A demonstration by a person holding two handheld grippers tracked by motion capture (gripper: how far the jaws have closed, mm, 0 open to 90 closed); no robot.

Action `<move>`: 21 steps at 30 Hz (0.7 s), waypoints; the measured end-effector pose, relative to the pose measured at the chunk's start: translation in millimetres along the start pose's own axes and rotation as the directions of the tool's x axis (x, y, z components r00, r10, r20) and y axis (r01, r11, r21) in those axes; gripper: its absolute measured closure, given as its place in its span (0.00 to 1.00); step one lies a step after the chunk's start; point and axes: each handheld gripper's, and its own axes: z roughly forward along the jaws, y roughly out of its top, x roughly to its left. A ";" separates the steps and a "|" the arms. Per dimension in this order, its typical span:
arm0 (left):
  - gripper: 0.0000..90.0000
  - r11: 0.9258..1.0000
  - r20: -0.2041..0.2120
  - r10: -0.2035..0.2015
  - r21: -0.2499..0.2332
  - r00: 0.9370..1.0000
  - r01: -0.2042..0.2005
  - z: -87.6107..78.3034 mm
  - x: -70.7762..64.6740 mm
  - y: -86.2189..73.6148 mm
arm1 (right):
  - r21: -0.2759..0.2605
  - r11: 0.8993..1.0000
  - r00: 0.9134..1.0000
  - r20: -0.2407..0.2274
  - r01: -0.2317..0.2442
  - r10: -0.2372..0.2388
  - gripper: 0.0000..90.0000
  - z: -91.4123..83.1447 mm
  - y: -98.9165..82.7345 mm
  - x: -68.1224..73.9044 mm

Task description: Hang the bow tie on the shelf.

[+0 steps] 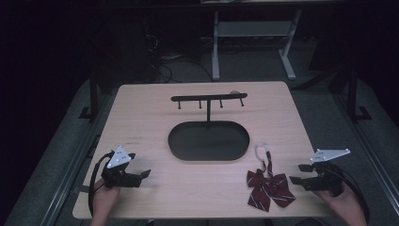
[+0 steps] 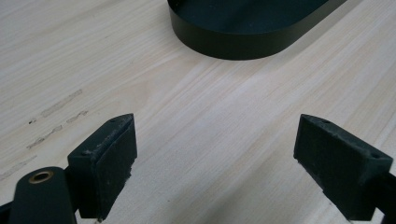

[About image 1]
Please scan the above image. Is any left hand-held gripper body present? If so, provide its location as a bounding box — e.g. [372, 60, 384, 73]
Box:
[100, 145, 143, 189]

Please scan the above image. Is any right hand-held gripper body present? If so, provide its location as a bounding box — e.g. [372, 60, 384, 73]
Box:
[300, 148, 352, 198]

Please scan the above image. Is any dark red striped bow tie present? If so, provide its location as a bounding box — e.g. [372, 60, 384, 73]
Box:
[246, 142, 296, 213]

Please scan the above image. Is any black hook rack with tray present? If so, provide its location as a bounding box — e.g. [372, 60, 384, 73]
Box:
[167, 92, 251, 163]

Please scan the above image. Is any person's right hand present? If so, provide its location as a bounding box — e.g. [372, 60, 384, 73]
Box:
[312, 183, 362, 218]

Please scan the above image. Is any person's left hand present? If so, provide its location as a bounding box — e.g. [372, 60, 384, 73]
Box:
[92, 178, 122, 220]

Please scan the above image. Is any black metal stand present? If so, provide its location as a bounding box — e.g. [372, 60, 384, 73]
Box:
[328, 60, 374, 123]
[78, 67, 103, 122]

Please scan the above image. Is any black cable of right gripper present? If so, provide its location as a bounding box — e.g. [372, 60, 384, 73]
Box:
[326, 163, 372, 224]

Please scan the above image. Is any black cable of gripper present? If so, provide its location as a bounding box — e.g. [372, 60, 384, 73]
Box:
[326, 163, 372, 224]
[88, 152, 115, 218]

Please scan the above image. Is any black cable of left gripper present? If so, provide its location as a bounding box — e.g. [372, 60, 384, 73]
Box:
[88, 152, 115, 218]

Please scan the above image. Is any metal floor rail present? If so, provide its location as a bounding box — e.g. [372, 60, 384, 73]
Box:
[332, 92, 399, 206]
[39, 92, 109, 226]

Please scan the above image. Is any bundle of floor cables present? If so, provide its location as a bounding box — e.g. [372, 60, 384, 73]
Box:
[142, 29, 215, 84]

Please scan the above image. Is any white metal table frame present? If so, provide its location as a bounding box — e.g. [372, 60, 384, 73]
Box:
[211, 8, 303, 82]

